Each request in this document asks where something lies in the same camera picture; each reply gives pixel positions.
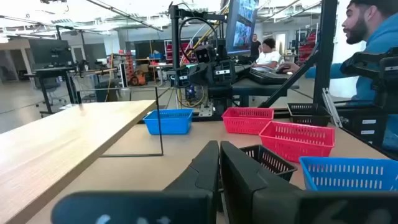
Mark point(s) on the seated person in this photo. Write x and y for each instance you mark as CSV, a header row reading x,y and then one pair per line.
x,y
269,57

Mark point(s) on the blue plastic basket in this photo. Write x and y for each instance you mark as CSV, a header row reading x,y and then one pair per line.
x,y
169,124
348,174

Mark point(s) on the black desk monitor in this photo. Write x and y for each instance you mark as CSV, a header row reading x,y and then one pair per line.
x,y
49,51

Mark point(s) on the silver aluminium rail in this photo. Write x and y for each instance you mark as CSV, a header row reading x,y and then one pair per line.
x,y
331,107

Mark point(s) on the black keyboard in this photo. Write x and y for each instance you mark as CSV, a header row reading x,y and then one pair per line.
x,y
267,77

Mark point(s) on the large wall monitor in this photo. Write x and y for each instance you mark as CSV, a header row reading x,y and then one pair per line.
x,y
241,28

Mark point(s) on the black control box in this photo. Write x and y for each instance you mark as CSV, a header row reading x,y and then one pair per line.
x,y
363,124

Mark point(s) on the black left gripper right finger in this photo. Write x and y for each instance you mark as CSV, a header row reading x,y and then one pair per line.
x,y
280,205

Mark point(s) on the black diagonal frame strut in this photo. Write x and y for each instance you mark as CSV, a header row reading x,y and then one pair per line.
x,y
289,81

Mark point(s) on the black standing desk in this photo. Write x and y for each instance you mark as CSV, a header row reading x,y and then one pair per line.
x,y
53,71

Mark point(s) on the black work table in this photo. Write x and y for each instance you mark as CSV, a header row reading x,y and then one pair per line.
x,y
258,88

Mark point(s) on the black rig frame post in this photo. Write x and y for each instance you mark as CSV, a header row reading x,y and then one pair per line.
x,y
326,46
175,46

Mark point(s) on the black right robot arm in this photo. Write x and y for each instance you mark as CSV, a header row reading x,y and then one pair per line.
x,y
222,74

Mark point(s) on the black plastic basket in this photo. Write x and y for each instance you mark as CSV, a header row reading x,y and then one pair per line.
x,y
308,116
270,160

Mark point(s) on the standing person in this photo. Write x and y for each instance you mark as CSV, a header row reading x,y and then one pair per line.
x,y
255,46

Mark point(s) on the person in blue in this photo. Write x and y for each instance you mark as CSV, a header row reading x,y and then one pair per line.
x,y
376,43

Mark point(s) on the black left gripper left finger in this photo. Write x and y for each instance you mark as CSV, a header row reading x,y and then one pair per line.
x,y
140,207

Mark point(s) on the red storage rack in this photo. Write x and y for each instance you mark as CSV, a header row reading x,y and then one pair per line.
x,y
308,46

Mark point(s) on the red plastic basket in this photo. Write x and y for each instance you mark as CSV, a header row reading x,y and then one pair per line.
x,y
295,144
247,123

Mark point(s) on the red bin rack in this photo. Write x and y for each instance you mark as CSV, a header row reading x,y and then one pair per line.
x,y
178,51

